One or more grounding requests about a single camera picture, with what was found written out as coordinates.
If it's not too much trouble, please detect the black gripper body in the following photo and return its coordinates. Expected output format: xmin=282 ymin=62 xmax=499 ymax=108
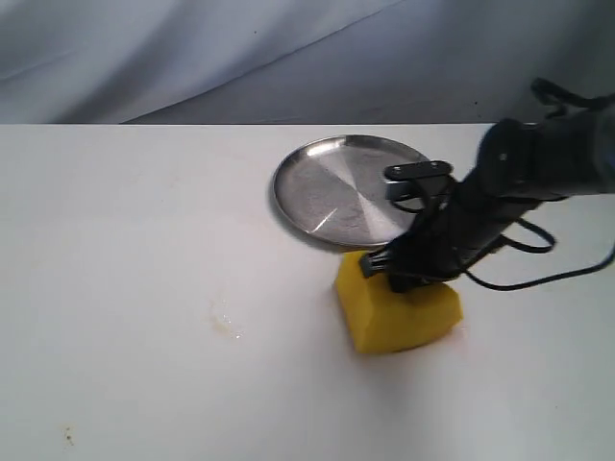
xmin=391 ymin=168 xmax=519 ymax=281

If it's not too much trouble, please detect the yellow sponge block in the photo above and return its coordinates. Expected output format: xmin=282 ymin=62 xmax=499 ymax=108
xmin=334 ymin=252 xmax=463 ymax=354

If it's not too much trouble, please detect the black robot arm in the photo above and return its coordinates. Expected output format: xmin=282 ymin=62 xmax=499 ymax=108
xmin=359 ymin=107 xmax=614 ymax=293

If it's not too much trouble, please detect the round steel plate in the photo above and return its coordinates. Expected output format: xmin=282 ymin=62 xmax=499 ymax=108
xmin=271 ymin=134 xmax=428 ymax=248

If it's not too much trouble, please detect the grey backdrop cloth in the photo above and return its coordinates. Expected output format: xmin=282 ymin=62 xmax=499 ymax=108
xmin=1 ymin=1 xmax=614 ymax=124

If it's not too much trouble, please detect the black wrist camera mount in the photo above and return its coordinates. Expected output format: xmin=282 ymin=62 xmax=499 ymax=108
xmin=383 ymin=160 xmax=456 ymax=214

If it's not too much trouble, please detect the black cable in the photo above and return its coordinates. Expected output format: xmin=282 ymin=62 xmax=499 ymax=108
xmin=460 ymin=218 xmax=615 ymax=292

